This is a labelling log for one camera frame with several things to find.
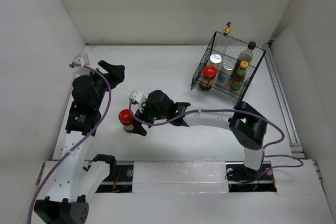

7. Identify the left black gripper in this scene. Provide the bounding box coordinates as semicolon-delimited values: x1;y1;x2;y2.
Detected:
83;61;123;109

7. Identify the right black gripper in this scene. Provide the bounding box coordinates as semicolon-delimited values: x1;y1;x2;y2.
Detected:
131;99;169;135

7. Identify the red lid jar front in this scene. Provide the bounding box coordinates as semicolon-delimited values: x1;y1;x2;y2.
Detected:
118;109;134;133

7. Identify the red lid jar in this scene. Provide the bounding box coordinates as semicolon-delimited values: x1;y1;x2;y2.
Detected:
118;109;134;133
199;65;217;91

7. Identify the red lid jar back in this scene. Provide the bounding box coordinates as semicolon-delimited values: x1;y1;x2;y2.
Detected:
199;65;217;91

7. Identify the silver lid shaker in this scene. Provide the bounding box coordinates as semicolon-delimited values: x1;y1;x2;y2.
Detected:
207;54;222;69
218;60;235;86

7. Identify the clear glass oil bottle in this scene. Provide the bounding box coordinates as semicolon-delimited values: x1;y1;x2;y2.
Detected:
222;22;231;54

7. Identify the green label sauce bottle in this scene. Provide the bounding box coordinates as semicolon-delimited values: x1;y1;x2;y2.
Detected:
231;60;249;90

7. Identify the dark soy sauce bottle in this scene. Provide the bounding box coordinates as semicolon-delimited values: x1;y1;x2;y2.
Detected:
234;41;256;72

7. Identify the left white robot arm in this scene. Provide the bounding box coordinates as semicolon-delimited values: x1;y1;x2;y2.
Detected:
27;60;125;223

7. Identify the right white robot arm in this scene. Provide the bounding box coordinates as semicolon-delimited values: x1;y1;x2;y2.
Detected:
129;90;267;180

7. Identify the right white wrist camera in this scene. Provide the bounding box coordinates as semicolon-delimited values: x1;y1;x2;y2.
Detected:
129;91;146;111

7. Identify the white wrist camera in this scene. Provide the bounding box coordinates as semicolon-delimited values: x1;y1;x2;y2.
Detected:
73;54;90;68
129;91;146;111

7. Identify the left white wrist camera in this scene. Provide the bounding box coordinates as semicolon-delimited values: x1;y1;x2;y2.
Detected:
73;54;90;68

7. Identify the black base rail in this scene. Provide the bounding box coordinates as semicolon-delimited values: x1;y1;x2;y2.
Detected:
97;161;277;194

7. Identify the black wire rack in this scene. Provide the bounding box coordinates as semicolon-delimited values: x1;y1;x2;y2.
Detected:
191;31;266;105

